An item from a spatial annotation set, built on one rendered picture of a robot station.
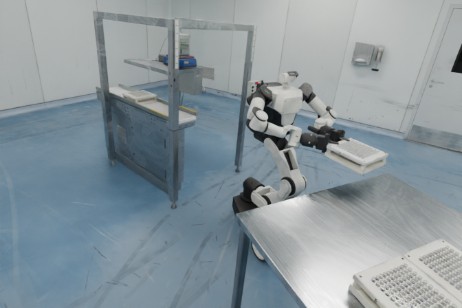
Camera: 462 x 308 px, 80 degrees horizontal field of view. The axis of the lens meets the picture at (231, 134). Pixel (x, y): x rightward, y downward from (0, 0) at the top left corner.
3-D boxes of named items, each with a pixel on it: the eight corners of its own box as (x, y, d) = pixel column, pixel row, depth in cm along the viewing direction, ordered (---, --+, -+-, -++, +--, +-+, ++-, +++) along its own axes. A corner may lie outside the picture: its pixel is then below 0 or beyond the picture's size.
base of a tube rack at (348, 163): (385, 164, 159) (386, 161, 158) (361, 174, 146) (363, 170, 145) (348, 147, 177) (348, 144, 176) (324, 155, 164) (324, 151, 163)
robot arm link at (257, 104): (249, 112, 160) (256, 93, 177) (240, 127, 168) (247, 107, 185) (267, 121, 161) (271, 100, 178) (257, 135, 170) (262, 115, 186)
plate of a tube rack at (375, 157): (388, 157, 157) (389, 153, 156) (364, 166, 144) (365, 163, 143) (350, 140, 175) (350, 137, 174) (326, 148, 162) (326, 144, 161)
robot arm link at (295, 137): (309, 130, 166) (290, 127, 170) (304, 148, 165) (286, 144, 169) (309, 135, 176) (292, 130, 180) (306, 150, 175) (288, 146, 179)
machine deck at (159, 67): (203, 72, 238) (203, 67, 236) (168, 76, 210) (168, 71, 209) (158, 61, 273) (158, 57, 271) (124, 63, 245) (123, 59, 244)
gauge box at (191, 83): (202, 93, 245) (203, 71, 238) (193, 95, 238) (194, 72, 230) (185, 88, 258) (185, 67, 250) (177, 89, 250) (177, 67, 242)
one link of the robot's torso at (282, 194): (254, 200, 235) (282, 175, 200) (271, 193, 246) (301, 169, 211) (262, 216, 229) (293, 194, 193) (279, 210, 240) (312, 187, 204)
